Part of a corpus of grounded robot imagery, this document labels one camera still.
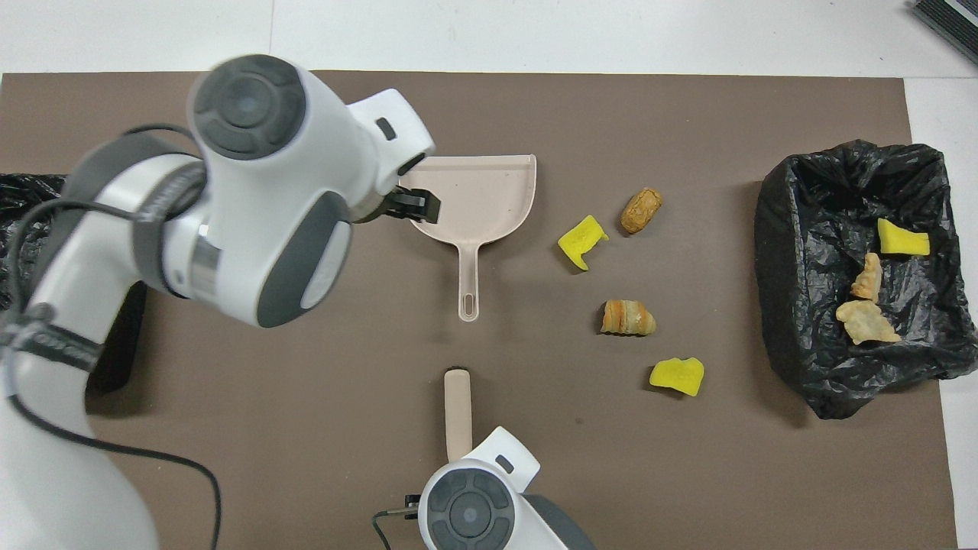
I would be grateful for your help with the striped orange croissant roll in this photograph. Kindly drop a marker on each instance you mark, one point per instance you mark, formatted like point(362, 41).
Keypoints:
point(628, 318)

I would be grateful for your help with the dark ribbed object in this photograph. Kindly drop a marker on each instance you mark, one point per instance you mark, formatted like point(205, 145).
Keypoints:
point(955, 19)

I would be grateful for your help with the black bag lined bin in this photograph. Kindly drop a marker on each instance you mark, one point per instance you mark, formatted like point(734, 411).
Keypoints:
point(122, 336)
point(810, 267)

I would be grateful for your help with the pale torn bread piece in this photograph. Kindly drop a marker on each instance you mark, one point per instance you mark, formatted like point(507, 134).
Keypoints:
point(867, 276)

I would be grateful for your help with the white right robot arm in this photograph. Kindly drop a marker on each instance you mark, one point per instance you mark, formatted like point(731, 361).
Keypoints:
point(489, 512)

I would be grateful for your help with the yellow sponge with green back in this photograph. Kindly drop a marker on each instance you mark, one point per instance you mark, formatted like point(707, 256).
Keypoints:
point(678, 376)

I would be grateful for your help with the brown bread roll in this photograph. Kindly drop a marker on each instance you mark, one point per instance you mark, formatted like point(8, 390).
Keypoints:
point(640, 211)

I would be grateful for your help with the small yellow sponge chunk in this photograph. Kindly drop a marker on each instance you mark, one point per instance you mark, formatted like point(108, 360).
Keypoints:
point(901, 241)

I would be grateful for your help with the notched yellow sponge piece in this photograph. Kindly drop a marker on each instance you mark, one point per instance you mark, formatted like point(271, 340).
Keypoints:
point(581, 241)

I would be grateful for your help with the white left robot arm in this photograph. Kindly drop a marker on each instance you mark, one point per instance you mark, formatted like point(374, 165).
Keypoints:
point(267, 191)

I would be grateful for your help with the brown paper table mat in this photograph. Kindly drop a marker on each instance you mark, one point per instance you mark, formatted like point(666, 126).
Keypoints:
point(688, 473)

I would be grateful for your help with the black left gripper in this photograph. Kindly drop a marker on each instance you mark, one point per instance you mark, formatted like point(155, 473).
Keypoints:
point(391, 206)

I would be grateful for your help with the beige hand brush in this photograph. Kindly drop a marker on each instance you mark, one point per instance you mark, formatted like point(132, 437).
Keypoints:
point(458, 412)

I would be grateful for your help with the striped orange bread slice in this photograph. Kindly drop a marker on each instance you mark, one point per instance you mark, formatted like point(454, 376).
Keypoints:
point(863, 322)

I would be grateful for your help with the beige plastic dustpan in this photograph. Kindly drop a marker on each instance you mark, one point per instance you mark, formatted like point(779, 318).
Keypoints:
point(481, 191)

